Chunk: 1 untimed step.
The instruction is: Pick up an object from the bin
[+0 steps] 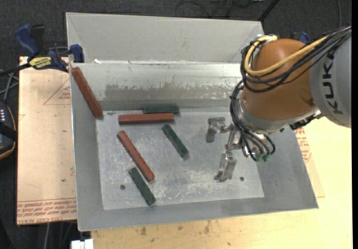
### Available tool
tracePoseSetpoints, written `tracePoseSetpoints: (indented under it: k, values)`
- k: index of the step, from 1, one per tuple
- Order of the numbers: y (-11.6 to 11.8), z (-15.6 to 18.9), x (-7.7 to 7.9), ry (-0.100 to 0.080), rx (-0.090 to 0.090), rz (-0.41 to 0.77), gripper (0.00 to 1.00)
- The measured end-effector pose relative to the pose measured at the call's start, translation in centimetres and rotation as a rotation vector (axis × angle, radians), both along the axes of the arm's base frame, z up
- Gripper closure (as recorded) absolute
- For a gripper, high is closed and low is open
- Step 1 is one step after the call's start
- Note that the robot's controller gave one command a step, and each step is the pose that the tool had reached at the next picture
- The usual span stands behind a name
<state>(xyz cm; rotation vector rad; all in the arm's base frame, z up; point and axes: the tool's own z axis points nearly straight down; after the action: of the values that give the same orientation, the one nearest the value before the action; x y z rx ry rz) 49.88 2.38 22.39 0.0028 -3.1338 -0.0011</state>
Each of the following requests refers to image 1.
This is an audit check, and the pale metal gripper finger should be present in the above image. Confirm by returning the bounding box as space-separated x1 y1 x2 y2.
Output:
213 152 238 183
206 116 227 143

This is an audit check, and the dark green flat block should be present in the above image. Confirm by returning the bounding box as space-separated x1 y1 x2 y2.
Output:
161 124 190 159
128 167 157 206
142 105 180 115

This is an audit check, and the grey metal bin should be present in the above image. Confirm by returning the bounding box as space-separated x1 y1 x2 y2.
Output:
65 12 319 232

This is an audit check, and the red-brown flat block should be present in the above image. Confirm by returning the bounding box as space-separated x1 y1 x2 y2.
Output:
71 67 104 118
116 130 156 183
118 112 176 126

